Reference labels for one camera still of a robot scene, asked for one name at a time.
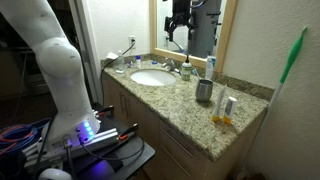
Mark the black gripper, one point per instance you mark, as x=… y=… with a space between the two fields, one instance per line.
x=181 y=13

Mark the clear plastic bottle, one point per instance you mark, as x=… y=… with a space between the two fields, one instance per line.
x=120 y=62

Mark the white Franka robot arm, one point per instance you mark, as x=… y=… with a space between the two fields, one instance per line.
x=56 y=66

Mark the green soap pump bottle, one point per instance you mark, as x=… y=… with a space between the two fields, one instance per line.
x=186 y=70

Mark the small white bottle blue cap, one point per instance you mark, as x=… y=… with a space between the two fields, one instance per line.
x=138 y=62

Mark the white oval sink basin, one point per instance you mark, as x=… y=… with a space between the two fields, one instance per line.
x=153 y=77

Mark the chrome faucet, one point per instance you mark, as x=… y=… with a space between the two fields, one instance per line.
x=170 y=64

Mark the small blue object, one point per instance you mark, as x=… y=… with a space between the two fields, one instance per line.
x=154 y=62

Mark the white blue standing tube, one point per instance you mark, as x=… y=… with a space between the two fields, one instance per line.
x=209 y=68

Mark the wood framed mirror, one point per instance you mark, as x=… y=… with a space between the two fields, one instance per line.
x=228 y=33

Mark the purple toothpaste tube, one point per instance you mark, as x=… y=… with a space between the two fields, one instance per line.
x=129 y=64

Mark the stainless steel cup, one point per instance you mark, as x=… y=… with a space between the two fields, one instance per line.
x=204 y=90

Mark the white tissue paper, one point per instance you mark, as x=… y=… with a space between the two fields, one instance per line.
x=111 y=55

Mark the white contact lens case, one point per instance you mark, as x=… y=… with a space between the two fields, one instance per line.
x=118 y=71

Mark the tall white tube orange cap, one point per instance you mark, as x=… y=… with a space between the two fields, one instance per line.
x=219 y=105

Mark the short white tube orange cap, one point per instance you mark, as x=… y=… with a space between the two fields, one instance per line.
x=230 y=109

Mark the wooden vanity cabinet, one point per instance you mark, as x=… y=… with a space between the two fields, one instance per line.
x=143 y=123

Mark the black orange clamp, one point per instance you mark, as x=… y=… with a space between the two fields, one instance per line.
x=129 y=130
x=106 y=110

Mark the black robot cart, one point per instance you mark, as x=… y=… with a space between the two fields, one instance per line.
x=133 y=156

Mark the white round device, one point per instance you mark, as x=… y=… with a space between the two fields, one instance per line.
x=54 y=174

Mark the white wall outlet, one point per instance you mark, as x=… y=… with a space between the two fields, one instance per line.
x=132 y=42

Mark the white door frame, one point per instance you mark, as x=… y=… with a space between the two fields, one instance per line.
x=87 y=50

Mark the aluminium mounting rail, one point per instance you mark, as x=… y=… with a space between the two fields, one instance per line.
x=100 y=139

